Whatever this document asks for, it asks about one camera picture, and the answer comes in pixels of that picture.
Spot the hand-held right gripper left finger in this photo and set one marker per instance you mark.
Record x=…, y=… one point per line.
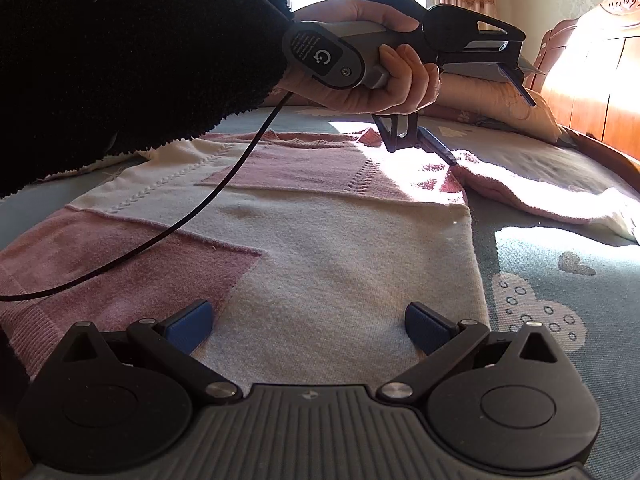
x=192, y=327

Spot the person's left hand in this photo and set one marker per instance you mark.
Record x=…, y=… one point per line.
x=400, y=90

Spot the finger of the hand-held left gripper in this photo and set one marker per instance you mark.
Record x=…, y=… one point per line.
x=517, y=82
x=440, y=149

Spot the person's left forearm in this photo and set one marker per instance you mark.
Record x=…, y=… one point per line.
x=125, y=60

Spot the pink and cream knit sweater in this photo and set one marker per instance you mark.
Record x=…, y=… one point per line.
x=325, y=260

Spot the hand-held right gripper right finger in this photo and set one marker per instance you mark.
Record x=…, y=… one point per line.
x=425, y=325

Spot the bed with blue floral sheet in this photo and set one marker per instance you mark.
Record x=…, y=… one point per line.
x=550, y=320

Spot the wooden headboard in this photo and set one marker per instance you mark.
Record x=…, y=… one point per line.
x=600, y=85

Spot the peach floral pillow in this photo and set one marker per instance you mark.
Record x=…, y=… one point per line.
x=520, y=110

